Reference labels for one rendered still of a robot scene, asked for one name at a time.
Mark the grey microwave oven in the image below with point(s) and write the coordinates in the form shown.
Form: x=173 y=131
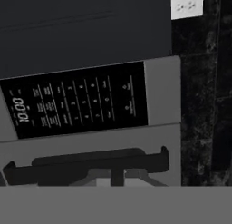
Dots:
x=163 y=91

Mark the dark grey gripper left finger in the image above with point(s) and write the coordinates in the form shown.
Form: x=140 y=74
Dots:
x=114 y=177

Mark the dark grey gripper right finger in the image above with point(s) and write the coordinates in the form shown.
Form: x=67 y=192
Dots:
x=120 y=177

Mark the dark cupboard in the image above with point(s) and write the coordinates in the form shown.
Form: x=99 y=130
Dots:
x=84 y=28

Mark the white wall socket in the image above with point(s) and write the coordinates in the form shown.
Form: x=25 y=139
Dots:
x=187 y=6

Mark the grey microwave door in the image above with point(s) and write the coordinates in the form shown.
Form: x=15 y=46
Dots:
x=90 y=140

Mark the microwave start button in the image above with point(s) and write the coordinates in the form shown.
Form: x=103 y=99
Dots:
x=125 y=86

